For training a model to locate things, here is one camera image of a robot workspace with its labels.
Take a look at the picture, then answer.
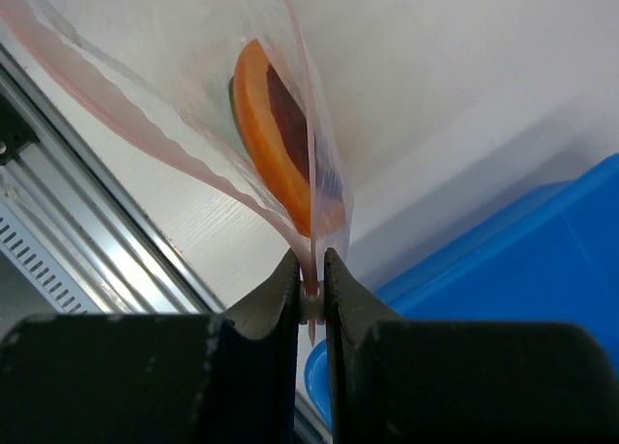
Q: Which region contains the blue plastic tray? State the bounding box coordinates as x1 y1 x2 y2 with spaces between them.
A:
306 156 618 430

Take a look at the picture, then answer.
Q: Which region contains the red orange steak slice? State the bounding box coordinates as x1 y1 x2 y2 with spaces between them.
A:
233 38 347 238

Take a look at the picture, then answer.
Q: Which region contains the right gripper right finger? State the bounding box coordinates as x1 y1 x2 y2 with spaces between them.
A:
324 250 618 443

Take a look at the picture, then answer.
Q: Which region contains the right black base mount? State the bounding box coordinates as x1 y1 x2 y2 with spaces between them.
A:
0 95 39 165

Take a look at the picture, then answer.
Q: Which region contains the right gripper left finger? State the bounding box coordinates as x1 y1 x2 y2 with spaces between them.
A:
1 252 300 443

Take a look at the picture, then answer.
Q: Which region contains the white slotted cable duct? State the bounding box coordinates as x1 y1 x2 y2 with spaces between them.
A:
1 202 100 314

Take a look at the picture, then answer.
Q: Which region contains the clear pink zip top bag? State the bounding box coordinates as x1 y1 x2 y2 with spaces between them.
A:
1 0 353 330

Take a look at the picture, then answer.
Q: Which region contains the aluminium rail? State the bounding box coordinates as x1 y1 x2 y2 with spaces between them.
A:
1 52 330 443

